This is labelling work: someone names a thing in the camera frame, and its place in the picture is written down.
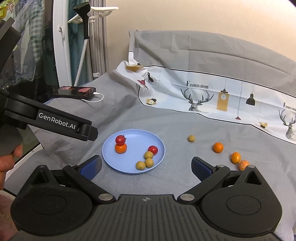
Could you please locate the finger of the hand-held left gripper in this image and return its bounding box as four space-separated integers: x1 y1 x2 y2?
77 124 99 148

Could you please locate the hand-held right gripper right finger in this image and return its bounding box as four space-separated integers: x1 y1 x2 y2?
177 156 264 204

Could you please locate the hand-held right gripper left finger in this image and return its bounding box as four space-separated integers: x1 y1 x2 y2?
29 155 116 204

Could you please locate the blue plastic plate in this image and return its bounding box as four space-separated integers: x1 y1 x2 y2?
102 136 166 174

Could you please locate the person's left hand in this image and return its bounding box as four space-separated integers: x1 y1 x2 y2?
0 144 23 190

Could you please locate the black smartphone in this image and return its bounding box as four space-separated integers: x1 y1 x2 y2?
53 86 97 100

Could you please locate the grey bed sheet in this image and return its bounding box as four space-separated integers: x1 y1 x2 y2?
5 29 296 241

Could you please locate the teal cloth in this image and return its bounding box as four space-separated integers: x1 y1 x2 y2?
67 21 81 86

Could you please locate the white deer-print blanket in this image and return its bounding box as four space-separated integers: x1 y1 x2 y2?
113 30 296 147

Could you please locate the plaid shirt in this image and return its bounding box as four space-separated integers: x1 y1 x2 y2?
14 0 45 81

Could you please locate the grey curtain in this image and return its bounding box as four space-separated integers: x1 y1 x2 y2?
89 0 109 78

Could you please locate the black garment steamer head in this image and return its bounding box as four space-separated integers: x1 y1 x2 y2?
73 2 91 40

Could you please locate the white plastic hanger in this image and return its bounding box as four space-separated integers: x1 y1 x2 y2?
68 6 119 24

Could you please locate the white charging cable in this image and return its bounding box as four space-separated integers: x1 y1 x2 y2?
81 91 104 103

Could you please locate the woven steamer hose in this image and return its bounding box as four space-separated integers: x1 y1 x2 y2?
73 38 89 87

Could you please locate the white round frame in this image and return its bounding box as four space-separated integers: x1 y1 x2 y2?
53 0 73 87

